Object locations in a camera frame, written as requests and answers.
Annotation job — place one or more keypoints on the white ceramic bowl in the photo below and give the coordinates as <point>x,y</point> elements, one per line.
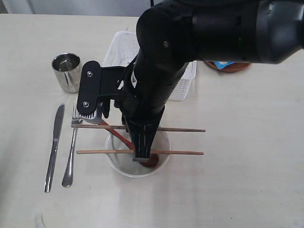
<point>123,163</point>

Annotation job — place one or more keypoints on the silver metal knife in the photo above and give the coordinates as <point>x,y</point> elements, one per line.
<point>56,135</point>

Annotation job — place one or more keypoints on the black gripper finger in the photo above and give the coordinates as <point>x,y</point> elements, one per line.
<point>142,136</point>

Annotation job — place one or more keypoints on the white perforated plastic basket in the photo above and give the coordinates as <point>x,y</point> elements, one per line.
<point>124,47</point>

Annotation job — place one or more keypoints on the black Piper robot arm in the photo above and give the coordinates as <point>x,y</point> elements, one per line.
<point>247,31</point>

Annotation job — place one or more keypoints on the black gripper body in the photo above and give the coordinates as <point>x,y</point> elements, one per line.
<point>165,38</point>

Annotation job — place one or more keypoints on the blue Lay's chips bag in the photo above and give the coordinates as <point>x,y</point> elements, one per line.
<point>222,65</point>

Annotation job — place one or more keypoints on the dark red wooden spoon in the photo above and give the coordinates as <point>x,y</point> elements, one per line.
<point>154,158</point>

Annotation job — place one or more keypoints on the silver metal moka pot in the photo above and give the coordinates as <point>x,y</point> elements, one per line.
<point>67,68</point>

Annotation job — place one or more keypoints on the brown wooden plate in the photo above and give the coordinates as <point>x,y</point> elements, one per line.
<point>232,68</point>

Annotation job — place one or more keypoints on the brown wooden chopstick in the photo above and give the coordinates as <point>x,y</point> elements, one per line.
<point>120,127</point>
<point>170,152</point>

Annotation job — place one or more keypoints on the silver metal fork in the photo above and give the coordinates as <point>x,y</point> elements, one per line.
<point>67,180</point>

